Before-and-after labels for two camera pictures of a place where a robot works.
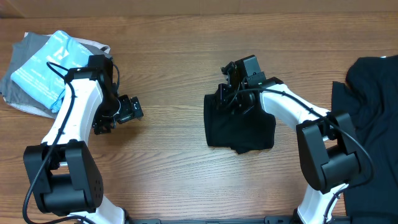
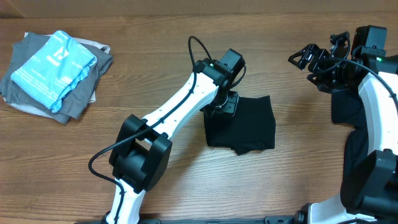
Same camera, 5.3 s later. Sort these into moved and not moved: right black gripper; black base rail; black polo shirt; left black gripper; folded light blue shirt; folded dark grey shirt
Moved: left black gripper; right black gripper
Not moved: black polo shirt; folded light blue shirt; folded dark grey shirt; black base rail
